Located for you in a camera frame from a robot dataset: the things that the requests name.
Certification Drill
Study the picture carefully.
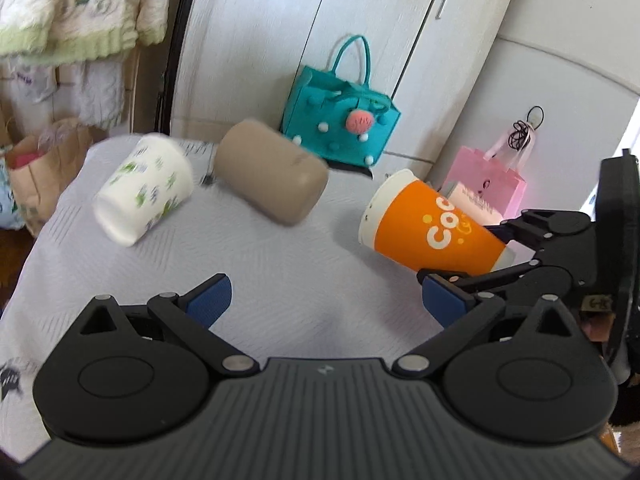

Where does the pink paper gift bag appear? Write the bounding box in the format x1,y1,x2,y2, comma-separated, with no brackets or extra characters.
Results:
442,130,535,219

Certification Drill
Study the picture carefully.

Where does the beige cylindrical cup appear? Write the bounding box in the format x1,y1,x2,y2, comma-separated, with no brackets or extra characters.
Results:
213,119,329,226

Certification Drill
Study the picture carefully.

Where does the white fluffy robe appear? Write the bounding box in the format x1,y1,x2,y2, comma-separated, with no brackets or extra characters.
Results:
1,0,169,130

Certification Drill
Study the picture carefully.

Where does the teal felt handbag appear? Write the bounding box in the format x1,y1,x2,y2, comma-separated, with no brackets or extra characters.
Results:
281,35,401,170

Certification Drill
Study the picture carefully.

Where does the black cord on hook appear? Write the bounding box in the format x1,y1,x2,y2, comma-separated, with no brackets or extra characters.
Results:
506,104,546,153

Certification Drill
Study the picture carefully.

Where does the white wooden wardrobe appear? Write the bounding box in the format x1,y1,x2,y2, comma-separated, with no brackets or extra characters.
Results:
170,0,510,176

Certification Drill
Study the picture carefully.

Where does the white floral paper cup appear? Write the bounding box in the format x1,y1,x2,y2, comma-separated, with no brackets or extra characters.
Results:
92,134,194,247

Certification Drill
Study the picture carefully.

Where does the orange paper cup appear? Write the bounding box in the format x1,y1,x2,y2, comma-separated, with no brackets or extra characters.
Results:
358,169,515,276

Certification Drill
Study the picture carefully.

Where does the black clothes rack pole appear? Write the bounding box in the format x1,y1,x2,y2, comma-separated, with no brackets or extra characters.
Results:
154,0,194,136

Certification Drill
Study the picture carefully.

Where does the brown paper bag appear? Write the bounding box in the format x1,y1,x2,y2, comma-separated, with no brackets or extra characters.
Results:
4,118,93,237

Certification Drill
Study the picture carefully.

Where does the white patterned tablecloth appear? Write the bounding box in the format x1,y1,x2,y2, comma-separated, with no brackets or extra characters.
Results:
1,136,439,460

